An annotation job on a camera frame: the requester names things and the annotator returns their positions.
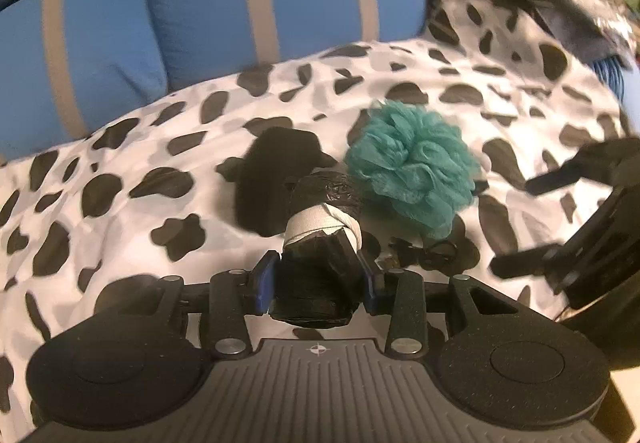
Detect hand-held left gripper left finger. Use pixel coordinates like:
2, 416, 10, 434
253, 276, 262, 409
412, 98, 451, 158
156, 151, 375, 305
94, 249, 277, 359

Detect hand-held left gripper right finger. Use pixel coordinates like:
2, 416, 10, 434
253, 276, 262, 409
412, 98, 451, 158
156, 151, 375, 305
356, 253, 546, 359

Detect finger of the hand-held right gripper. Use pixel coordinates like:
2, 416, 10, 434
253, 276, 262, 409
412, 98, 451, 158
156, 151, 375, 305
525, 138, 640, 196
490, 243, 571, 280

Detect black trash bag roll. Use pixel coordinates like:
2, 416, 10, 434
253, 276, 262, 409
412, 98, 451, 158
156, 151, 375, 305
270, 170, 366, 330

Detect teal bath loofah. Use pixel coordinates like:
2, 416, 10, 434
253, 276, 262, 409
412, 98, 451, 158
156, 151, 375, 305
345, 102, 482, 240

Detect blue ribbed plush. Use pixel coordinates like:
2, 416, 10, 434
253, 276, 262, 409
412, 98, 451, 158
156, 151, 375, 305
592, 57, 627, 100

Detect black cloth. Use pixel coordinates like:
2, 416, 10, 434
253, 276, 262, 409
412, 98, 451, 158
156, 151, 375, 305
235, 127, 326, 238

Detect cow print blanket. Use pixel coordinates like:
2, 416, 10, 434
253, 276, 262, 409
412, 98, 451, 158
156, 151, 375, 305
0, 0, 640, 429

